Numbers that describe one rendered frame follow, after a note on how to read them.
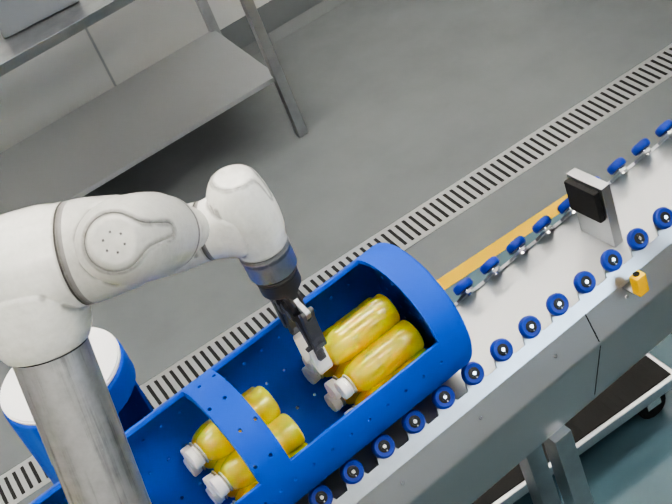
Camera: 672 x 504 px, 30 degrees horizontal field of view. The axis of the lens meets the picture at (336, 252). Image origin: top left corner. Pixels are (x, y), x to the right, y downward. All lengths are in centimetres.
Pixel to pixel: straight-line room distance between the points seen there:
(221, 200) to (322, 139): 300
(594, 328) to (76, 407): 125
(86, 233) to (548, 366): 126
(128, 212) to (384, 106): 363
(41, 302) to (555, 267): 135
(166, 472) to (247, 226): 58
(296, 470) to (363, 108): 306
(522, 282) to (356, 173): 219
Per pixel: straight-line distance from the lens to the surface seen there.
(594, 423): 335
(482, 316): 256
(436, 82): 508
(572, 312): 251
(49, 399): 161
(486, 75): 502
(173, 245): 150
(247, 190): 200
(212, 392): 218
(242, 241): 204
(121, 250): 145
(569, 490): 282
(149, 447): 236
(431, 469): 241
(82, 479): 165
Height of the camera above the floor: 264
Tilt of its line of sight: 37 degrees down
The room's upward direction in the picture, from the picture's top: 23 degrees counter-clockwise
